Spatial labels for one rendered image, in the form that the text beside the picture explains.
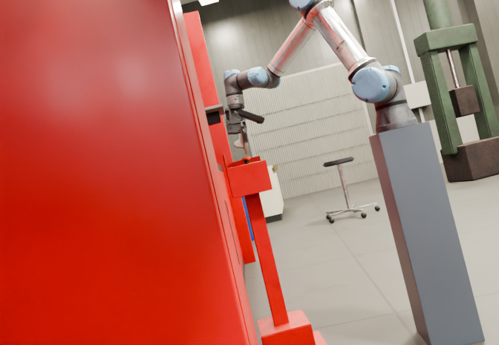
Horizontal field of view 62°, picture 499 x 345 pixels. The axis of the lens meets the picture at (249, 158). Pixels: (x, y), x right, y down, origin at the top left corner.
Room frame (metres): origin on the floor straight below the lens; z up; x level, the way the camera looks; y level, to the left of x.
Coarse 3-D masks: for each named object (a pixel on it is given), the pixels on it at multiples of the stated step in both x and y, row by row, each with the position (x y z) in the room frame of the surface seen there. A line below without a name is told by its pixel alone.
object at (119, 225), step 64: (0, 0) 0.44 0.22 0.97; (64, 0) 0.44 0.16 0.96; (128, 0) 0.45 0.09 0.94; (0, 64) 0.44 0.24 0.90; (64, 64) 0.44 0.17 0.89; (128, 64) 0.45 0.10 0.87; (192, 64) 0.62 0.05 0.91; (0, 128) 0.44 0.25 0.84; (64, 128) 0.44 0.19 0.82; (128, 128) 0.44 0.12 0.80; (192, 128) 0.45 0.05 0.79; (0, 192) 0.44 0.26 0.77; (64, 192) 0.44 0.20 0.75; (128, 192) 0.44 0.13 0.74; (192, 192) 0.45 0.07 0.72; (0, 256) 0.44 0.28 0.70; (64, 256) 0.44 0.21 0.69; (128, 256) 0.44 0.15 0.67; (192, 256) 0.45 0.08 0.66; (0, 320) 0.44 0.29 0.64; (64, 320) 0.44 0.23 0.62; (128, 320) 0.44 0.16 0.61; (192, 320) 0.45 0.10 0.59
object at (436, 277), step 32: (416, 128) 1.47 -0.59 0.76; (384, 160) 1.49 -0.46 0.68; (416, 160) 1.47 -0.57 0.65; (384, 192) 1.62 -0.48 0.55; (416, 192) 1.47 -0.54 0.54; (416, 224) 1.47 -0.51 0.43; (448, 224) 1.46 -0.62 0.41; (416, 256) 1.48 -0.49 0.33; (448, 256) 1.47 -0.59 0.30; (416, 288) 1.49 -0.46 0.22; (448, 288) 1.47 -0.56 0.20; (416, 320) 1.62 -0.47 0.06; (448, 320) 1.47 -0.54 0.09
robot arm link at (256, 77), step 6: (246, 72) 1.71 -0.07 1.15; (252, 72) 1.69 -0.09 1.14; (258, 72) 1.68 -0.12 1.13; (264, 72) 1.72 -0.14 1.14; (240, 78) 1.72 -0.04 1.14; (246, 78) 1.71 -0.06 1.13; (252, 78) 1.69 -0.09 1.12; (258, 78) 1.68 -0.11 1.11; (264, 78) 1.71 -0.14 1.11; (240, 84) 1.73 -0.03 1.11; (246, 84) 1.72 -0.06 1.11; (252, 84) 1.71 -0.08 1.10; (258, 84) 1.71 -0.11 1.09; (264, 84) 1.77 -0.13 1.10
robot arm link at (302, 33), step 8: (304, 24) 1.66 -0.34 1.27; (312, 24) 1.65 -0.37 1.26; (296, 32) 1.69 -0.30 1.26; (304, 32) 1.68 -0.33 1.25; (312, 32) 1.68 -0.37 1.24; (288, 40) 1.72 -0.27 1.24; (296, 40) 1.70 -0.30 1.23; (304, 40) 1.70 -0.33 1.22; (280, 48) 1.76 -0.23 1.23; (288, 48) 1.72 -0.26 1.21; (296, 48) 1.72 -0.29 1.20; (280, 56) 1.75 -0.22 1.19; (288, 56) 1.74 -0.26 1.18; (272, 64) 1.77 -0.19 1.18; (280, 64) 1.76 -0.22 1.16; (288, 64) 1.77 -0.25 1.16; (272, 72) 1.78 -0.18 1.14; (280, 72) 1.78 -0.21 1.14; (272, 80) 1.80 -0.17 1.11; (280, 80) 1.86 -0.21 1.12; (272, 88) 1.85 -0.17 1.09
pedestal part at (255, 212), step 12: (252, 204) 1.71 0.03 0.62; (252, 216) 1.71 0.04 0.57; (252, 228) 1.71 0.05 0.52; (264, 228) 1.71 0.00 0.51; (264, 240) 1.71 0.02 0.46; (264, 252) 1.71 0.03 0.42; (264, 264) 1.71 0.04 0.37; (264, 276) 1.71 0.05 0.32; (276, 276) 1.71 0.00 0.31; (276, 288) 1.71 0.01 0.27; (276, 300) 1.71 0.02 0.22; (276, 312) 1.71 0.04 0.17; (276, 324) 1.71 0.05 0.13
